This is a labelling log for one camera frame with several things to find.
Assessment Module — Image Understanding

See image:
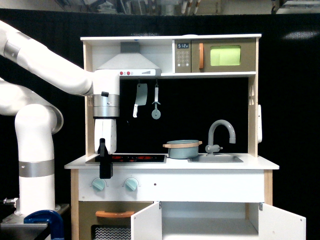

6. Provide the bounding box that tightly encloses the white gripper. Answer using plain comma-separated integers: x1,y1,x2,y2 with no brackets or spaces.
94,118,117,179

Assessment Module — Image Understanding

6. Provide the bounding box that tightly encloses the teal pot with wooden rim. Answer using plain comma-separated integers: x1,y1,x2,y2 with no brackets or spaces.
162,139,203,159

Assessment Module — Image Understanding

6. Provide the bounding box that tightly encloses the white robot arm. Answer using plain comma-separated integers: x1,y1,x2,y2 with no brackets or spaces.
0,22,120,216

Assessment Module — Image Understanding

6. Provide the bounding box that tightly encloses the left white cabinet door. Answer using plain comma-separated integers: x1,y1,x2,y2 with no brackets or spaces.
130,201,163,240

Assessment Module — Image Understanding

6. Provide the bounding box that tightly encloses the white cabinet door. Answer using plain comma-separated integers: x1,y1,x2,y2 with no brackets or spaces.
130,201,163,240
245,202,307,240

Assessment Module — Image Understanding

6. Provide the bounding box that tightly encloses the white wooden toy kitchen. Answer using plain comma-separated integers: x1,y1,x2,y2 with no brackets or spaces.
64,34,307,240

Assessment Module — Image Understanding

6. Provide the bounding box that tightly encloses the right white cabinet door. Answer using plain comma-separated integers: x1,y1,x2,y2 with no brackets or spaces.
245,202,307,240

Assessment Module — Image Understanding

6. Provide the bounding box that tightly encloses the black toy stovetop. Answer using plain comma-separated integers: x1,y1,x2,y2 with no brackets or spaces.
85,153,168,165

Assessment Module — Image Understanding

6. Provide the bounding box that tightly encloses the left teal stove knob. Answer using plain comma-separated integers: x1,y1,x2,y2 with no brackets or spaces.
91,178,107,192

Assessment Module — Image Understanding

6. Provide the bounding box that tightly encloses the teal stove knob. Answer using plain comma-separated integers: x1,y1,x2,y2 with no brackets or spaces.
91,178,107,192
124,177,139,192

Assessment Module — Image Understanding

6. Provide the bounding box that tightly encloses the right teal stove knob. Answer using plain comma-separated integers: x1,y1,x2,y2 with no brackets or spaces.
124,177,139,192

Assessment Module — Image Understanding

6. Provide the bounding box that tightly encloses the toy pizza cutter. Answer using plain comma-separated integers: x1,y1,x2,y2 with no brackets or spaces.
151,84,161,120

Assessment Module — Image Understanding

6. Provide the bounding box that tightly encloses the toy cleaver knife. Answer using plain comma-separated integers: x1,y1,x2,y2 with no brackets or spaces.
132,83,148,118

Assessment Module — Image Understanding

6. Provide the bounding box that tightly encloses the blue clamp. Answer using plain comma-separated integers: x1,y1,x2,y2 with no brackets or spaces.
23,210,65,240

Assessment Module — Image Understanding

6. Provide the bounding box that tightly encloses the grey toy sink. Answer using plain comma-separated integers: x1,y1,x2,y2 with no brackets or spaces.
187,154,243,164

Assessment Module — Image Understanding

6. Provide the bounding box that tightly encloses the grey toy range hood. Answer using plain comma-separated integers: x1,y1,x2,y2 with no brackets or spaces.
97,42,162,77

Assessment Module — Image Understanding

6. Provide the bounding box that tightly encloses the grey toy faucet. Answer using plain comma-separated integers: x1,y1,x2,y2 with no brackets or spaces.
205,119,236,155

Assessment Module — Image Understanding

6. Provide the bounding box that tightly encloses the white side paper holder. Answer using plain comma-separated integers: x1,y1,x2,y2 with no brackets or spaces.
257,104,263,143

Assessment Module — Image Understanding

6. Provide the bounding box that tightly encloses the toy oven door orange handle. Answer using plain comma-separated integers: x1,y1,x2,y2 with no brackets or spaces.
78,201,155,240

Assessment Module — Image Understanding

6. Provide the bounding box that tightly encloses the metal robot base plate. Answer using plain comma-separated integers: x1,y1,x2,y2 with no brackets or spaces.
0,204,70,240

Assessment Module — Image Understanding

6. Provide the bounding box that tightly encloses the toy microwave with orange handle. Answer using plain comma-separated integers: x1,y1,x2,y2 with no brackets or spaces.
174,38,256,73

